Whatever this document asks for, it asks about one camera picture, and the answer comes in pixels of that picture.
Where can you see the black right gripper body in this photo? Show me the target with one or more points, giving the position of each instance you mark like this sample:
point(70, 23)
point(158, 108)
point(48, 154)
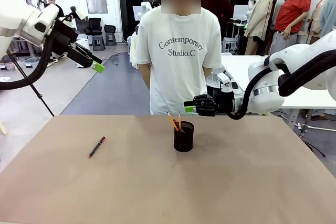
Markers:
point(223, 102)

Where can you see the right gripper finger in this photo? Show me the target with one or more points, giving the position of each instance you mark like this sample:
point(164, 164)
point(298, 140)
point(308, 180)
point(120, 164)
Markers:
point(203, 100)
point(204, 111)

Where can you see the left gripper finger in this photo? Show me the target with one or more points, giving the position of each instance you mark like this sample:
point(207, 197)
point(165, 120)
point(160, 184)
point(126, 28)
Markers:
point(89, 52)
point(84, 60)

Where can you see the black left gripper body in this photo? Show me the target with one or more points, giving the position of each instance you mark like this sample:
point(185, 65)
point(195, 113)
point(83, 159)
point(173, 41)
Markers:
point(64, 37)

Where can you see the yellow pencil with eraser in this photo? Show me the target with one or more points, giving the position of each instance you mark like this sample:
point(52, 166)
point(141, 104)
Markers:
point(172, 120)
point(179, 120)

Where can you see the dark red pen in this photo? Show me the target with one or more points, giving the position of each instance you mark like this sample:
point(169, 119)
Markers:
point(177, 125)

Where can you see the black pen with pink cap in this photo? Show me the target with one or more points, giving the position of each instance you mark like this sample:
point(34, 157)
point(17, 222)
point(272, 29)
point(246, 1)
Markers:
point(96, 147)

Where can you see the person's left forearm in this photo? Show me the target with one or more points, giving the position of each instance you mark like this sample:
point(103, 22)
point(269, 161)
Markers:
point(208, 73)

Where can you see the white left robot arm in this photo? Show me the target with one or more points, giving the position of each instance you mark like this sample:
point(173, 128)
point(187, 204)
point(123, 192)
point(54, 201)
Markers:
point(23, 22)

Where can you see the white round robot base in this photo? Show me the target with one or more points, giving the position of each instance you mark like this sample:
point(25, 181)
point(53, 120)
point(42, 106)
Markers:
point(82, 65)

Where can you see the person's right forearm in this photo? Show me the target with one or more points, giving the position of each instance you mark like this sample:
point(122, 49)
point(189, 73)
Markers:
point(145, 77)

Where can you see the small white background robot arm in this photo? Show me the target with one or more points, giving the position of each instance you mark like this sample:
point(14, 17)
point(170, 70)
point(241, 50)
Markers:
point(145, 7)

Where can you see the black mesh pen holder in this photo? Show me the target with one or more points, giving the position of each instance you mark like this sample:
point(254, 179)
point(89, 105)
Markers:
point(183, 141)

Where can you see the grey plastic stool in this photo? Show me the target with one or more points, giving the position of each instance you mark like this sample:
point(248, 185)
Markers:
point(98, 43)

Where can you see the clear plastic wrapped chair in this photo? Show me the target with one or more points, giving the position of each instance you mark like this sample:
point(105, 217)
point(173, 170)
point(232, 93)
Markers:
point(215, 77)

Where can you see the black office chair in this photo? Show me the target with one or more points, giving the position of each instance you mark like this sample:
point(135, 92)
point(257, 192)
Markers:
point(93, 26)

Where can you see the black bag on stool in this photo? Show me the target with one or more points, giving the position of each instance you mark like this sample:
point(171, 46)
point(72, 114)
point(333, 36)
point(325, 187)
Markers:
point(110, 33)

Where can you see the person in black clothes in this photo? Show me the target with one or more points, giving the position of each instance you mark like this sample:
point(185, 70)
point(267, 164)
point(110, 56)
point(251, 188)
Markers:
point(56, 7)

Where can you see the white work table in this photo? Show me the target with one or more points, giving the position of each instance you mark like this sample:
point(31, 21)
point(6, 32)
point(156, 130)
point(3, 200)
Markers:
point(236, 62)

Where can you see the clear plastic storage box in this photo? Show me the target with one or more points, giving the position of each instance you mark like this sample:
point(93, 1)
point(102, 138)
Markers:
point(30, 62)

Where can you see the person in white T-shirt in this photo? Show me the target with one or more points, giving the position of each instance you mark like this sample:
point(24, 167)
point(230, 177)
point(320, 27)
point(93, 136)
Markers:
point(181, 64)

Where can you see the cream hanging cloth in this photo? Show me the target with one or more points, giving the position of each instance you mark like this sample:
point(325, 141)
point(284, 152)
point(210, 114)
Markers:
point(133, 51)

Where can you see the black tripod stand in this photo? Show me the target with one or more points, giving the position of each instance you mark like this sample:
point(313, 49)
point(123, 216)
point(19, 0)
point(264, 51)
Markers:
point(34, 89)

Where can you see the silver light stand legs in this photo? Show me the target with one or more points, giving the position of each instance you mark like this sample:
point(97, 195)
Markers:
point(312, 128)

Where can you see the mannequin in beige coat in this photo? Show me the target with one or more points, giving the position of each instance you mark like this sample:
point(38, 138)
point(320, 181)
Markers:
point(261, 16)

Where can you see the wooden block on floor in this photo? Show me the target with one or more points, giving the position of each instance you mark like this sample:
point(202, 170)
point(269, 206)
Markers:
point(3, 128)

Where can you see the mannequin with bucket hat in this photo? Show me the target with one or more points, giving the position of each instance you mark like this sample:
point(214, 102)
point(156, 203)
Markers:
point(324, 14)

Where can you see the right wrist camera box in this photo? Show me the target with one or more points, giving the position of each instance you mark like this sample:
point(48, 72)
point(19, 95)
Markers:
point(227, 81)

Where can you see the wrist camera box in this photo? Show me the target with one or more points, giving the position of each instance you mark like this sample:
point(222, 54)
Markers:
point(76, 12)
point(227, 81)

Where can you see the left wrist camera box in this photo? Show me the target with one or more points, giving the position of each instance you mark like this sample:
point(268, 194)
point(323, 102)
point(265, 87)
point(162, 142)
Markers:
point(76, 12)

